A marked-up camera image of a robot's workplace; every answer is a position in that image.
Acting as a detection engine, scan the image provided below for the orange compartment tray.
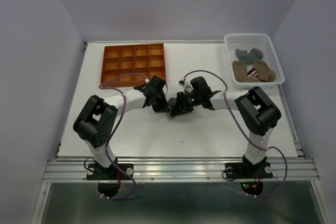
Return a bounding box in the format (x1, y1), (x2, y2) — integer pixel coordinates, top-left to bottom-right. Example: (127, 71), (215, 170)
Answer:
(100, 44), (166, 88)

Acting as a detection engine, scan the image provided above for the brown sock right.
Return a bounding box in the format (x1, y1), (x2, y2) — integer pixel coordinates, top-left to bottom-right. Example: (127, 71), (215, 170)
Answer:
(254, 60), (276, 82)

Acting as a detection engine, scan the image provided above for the red white striped sock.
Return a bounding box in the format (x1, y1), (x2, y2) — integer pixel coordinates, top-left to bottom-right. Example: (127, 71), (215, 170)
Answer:
(247, 68), (259, 80)

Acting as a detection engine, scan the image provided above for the grey sock pair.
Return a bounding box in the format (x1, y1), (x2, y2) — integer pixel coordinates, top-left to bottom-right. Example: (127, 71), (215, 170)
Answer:
(235, 48), (264, 65)

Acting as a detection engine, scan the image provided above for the brown sock left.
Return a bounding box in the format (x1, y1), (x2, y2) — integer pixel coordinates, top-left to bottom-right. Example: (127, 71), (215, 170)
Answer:
(232, 61), (258, 83)

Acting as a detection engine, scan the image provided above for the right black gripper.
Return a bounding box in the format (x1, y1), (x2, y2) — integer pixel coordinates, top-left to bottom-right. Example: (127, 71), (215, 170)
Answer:
(170, 91), (202, 116)

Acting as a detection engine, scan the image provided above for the dark grey sock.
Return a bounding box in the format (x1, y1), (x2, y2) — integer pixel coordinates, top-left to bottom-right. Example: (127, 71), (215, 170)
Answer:
(167, 98), (176, 112)

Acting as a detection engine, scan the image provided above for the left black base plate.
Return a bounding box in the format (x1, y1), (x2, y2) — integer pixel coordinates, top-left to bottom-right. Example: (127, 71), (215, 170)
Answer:
(86, 163), (134, 180)

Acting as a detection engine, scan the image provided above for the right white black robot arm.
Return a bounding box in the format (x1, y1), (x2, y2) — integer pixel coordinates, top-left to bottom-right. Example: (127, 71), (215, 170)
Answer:
(168, 77), (281, 180)

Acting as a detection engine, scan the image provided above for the brown sock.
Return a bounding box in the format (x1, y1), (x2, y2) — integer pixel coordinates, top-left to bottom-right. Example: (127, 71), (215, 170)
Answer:
(232, 61), (258, 83)
(254, 60), (276, 82)

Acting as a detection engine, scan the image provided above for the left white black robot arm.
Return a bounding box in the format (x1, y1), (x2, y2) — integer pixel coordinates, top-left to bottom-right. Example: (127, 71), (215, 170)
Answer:
(73, 75), (168, 179)

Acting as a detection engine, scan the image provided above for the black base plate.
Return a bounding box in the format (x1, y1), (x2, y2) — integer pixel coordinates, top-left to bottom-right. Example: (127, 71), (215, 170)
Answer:
(86, 163), (134, 180)
(225, 162), (273, 179)

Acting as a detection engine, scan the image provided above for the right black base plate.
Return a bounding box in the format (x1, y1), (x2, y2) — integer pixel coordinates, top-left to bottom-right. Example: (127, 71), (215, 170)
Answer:
(225, 162), (273, 179)

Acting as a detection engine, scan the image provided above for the aluminium rail frame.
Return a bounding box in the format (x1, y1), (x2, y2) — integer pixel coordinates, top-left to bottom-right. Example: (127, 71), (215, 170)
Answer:
(33, 40), (334, 223)

